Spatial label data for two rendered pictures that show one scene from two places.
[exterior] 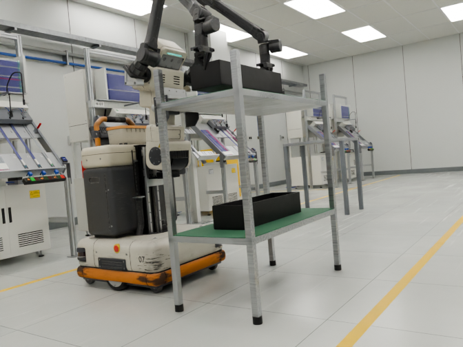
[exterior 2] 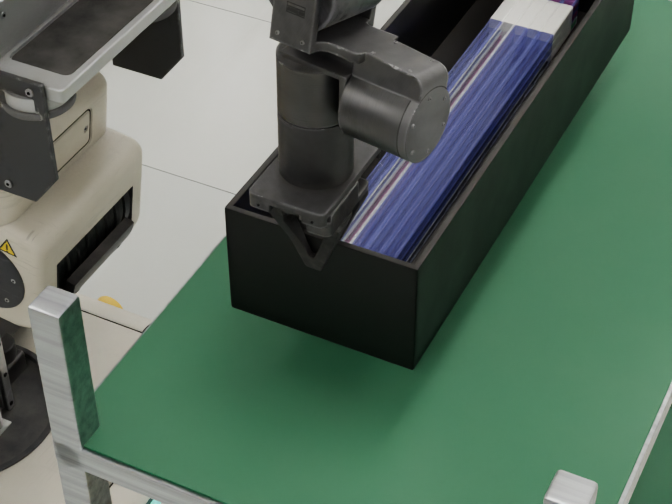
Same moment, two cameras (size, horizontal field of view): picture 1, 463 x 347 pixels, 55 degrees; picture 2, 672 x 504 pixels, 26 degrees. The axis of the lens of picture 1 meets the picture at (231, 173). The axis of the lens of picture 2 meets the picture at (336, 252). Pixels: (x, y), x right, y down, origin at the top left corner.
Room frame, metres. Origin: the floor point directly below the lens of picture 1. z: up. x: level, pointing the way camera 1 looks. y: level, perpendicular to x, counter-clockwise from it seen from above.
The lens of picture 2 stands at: (1.19, 0.20, 1.87)
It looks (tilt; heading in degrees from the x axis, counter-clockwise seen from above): 41 degrees down; 351
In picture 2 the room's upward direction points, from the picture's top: straight up
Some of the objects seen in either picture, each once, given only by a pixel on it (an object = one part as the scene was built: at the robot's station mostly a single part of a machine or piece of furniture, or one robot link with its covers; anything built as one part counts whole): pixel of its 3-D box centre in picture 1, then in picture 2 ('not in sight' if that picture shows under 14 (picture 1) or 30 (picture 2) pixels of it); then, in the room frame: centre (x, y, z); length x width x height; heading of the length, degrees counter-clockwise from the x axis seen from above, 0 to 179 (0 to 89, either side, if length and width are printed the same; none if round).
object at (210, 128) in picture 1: (213, 163); not in sight; (5.96, 0.22, 0.65); 1.01 x 0.73 x 1.29; 55
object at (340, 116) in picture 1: (338, 138); not in sight; (10.15, -2.49, 0.95); 1.36 x 0.82 x 1.90; 55
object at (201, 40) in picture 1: (202, 44); (316, 146); (2.06, 0.08, 1.20); 0.10 x 0.07 x 0.07; 145
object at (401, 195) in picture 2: not in sight; (454, 129); (2.29, -0.08, 1.03); 0.51 x 0.07 x 0.03; 145
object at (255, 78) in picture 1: (240, 81); (456, 105); (2.29, -0.08, 1.06); 0.57 x 0.17 x 0.11; 145
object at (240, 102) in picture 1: (258, 180); (474, 468); (2.27, -0.13, 0.55); 0.91 x 0.46 x 1.10; 145
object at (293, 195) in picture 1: (260, 208); not in sight; (2.27, -0.13, 0.41); 0.57 x 0.17 x 0.11; 145
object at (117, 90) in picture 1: (123, 89); not in sight; (4.84, 1.07, 1.52); 0.51 x 0.13 x 0.27; 145
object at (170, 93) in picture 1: (175, 107); (71, 49); (2.55, 0.28, 0.99); 0.28 x 0.16 x 0.22; 145
